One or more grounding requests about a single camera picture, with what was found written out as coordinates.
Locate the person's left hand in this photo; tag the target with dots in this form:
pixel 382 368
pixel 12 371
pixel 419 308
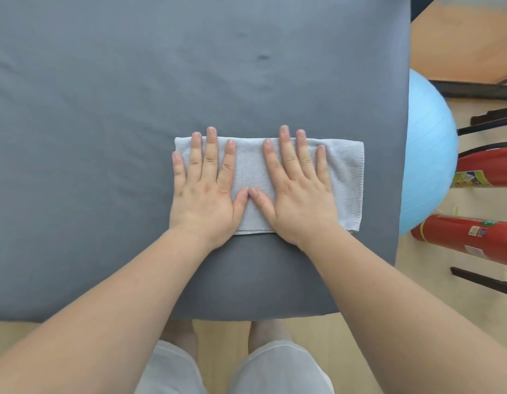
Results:
pixel 202 203

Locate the person's right hand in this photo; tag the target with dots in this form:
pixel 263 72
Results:
pixel 300 205

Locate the person's right little finger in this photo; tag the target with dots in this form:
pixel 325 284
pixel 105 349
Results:
pixel 323 166

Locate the person's right middle finger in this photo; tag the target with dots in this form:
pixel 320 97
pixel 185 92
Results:
pixel 288 153

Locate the person's left middle finger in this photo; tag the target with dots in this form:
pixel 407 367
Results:
pixel 210 155

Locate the person's left thumb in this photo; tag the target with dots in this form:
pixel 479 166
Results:
pixel 240 203

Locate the person's left little finger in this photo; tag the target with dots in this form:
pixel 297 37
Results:
pixel 179 172

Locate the person's right thumb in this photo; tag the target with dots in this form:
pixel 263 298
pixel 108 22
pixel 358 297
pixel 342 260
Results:
pixel 261 203

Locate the light grey towel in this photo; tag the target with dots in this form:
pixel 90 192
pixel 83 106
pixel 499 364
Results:
pixel 344 180

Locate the person's left forearm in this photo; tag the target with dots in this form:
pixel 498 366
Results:
pixel 93 311

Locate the person's right forearm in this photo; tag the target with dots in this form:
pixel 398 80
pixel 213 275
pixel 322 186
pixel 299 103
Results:
pixel 405 315

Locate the dark grey table cloth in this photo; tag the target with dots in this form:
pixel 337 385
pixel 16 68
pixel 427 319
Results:
pixel 114 98

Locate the light blue exercise ball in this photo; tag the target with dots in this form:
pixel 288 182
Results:
pixel 426 151

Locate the person's right leg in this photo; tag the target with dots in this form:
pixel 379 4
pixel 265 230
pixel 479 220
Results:
pixel 270 332

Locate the person's leg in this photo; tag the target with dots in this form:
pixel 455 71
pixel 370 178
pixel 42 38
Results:
pixel 270 332
pixel 181 334

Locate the person's left leg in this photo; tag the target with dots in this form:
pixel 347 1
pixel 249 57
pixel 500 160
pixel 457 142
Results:
pixel 181 334

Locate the red fire extinguisher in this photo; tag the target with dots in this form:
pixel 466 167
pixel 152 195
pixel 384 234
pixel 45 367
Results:
pixel 454 231
pixel 489 166

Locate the person's white shorts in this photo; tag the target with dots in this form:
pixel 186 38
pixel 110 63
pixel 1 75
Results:
pixel 274 371

